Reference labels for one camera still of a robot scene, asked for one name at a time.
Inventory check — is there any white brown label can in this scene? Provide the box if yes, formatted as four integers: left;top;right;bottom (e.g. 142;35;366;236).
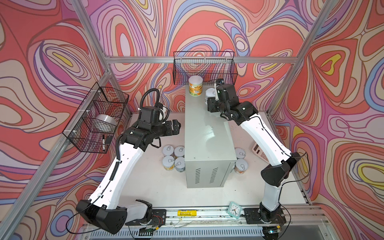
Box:
205;88;216;105

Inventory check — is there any orange fruit can plastic lid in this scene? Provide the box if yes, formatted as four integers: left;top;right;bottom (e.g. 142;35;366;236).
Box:
188;75;204;97

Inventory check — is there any pink label can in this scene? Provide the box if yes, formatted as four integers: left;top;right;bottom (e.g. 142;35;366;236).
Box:
234;159;249;175

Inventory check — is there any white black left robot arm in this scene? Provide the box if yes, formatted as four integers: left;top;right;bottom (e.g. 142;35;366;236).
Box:
76;104;181;234

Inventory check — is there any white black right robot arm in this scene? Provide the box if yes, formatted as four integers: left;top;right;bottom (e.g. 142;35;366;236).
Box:
207;79;302;223

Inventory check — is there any left side can one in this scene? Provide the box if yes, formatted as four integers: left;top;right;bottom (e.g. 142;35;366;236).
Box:
162;145;175;157

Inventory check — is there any left side can two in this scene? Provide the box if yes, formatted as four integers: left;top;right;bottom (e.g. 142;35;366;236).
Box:
174;146;185;158

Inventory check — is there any silver tape roll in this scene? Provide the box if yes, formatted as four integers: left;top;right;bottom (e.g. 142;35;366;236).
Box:
96;114;118;126

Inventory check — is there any grey metal cabinet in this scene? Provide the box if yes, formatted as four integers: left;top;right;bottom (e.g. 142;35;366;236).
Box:
184;86;237;189

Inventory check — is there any left side blue can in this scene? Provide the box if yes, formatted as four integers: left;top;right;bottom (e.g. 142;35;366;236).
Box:
175;157;186;173

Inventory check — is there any green label can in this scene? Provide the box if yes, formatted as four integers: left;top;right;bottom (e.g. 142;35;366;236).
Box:
235;148;246;159

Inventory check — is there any pink calculator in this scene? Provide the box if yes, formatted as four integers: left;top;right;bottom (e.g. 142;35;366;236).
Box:
252;143;269;163

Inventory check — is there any green circuit board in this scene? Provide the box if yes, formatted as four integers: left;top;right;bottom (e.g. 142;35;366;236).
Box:
139;228;157;237

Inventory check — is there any teal alarm clock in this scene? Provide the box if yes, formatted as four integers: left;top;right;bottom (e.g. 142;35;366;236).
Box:
227;202;242;219

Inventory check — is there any black wire basket rear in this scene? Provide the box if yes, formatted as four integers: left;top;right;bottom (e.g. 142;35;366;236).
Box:
173;50;238;86

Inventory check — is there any black wire basket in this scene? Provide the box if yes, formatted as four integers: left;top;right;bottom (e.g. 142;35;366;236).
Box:
173;50;238;86
63;83;129;154

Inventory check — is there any black wire basket left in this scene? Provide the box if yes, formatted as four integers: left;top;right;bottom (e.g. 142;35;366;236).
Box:
63;83;129;154

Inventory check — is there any yellow label on rail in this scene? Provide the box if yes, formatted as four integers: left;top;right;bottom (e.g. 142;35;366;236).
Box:
177;210;197;217

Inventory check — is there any white vented cable duct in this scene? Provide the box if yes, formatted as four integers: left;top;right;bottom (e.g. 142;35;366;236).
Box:
85;227;265;240

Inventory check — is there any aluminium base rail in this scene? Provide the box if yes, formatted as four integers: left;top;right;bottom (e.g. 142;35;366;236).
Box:
125;205;304;229

